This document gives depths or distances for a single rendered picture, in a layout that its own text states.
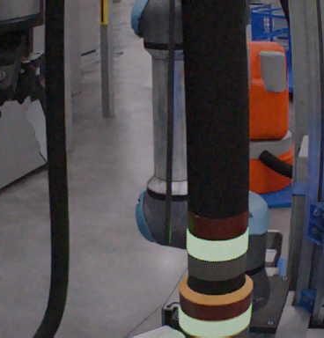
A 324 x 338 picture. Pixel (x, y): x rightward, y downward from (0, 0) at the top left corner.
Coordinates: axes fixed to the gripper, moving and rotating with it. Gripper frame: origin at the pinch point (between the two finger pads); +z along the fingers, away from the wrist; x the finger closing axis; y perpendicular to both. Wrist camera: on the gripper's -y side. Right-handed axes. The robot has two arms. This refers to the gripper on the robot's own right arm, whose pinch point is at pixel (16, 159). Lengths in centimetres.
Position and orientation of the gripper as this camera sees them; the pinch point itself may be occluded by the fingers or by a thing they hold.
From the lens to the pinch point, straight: 92.3
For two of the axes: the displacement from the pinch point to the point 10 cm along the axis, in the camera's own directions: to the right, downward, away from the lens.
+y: 0.3, -3.5, 9.4
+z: 0.3, 9.4, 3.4
